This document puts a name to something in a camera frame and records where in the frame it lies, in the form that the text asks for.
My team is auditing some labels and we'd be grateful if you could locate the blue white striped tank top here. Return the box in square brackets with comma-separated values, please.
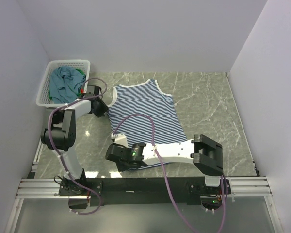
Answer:
[106, 79, 188, 172]

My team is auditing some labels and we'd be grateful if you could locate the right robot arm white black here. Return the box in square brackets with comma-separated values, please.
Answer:
[105, 134, 224, 194]

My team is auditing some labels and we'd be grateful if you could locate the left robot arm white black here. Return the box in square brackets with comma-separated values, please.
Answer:
[40, 86, 108, 195]

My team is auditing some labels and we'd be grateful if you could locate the green tank top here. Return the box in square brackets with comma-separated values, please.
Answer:
[48, 69, 86, 100]

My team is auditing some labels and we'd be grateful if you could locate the teal tank top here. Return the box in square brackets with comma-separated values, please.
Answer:
[49, 67, 87, 104]

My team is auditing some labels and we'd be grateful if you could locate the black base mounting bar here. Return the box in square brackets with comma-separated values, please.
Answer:
[58, 177, 222, 209]

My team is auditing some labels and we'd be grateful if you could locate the white plastic laundry basket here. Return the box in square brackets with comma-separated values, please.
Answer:
[36, 59, 91, 107]

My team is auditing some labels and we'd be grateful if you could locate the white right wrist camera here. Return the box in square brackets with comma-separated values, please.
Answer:
[111, 133, 128, 148]

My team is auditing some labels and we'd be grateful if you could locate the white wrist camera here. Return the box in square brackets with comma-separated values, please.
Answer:
[79, 83, 87, 97]
[111, 133, 128, 148]

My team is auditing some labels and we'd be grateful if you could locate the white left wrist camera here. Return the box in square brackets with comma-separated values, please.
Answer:
[79, 83, 87, 97]

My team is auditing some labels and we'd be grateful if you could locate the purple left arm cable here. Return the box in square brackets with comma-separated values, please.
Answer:
[48, 77, 108, 216]

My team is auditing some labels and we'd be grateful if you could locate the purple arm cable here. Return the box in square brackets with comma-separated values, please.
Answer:
[113, 114, 227, 233]
[48, 77, 108, 216]

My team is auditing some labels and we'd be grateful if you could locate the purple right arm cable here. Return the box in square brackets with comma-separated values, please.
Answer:
[113, 114, 227, 233]

